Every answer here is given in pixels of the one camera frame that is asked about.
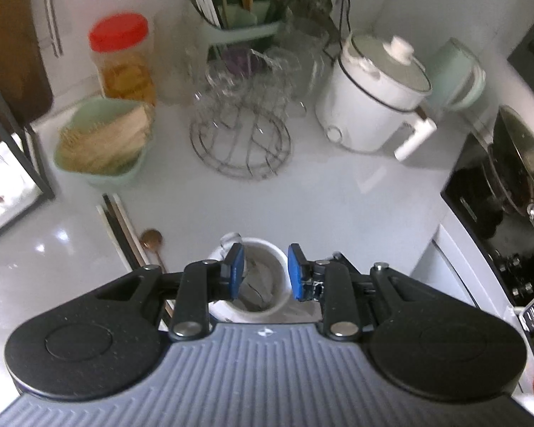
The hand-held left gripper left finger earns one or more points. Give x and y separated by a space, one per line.
238 271

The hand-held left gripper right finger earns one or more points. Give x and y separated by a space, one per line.
294 275

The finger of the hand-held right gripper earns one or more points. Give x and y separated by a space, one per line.
349 264

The white ceramic utensil pot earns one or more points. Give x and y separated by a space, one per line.
249 316

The gold metal spoon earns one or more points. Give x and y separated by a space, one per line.
151 239

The tan wooden chopstick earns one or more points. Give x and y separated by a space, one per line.
131 229

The black chopstick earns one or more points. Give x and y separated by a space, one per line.
119 230
124 230

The white chopstick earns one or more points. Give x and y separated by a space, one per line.
113 235

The black induction cooktop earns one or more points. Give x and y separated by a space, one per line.
471 204

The white electric cooker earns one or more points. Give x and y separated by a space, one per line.
360 111

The green plastic bowl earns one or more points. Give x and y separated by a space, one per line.
111 179

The black wok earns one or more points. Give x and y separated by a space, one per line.
494 187

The pile of wooden sticks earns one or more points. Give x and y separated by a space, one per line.
107 142

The glass pot lid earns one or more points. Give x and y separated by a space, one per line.
516 160

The purple cup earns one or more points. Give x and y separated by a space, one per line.
238 60

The tall clear glass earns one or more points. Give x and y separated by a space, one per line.
173 66

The clear glass pitcher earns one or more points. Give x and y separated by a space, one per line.
307 53

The green electric kettle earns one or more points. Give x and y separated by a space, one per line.
458 71

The black metal dish rack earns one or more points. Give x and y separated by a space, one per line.
40 169

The white drain tray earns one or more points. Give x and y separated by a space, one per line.
9 213

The green chopstick holder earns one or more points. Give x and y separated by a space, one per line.
244 31

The red-lidded plastic jar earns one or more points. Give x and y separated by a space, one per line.
115 35

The brown wooden cutting board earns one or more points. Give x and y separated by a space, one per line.
9 53

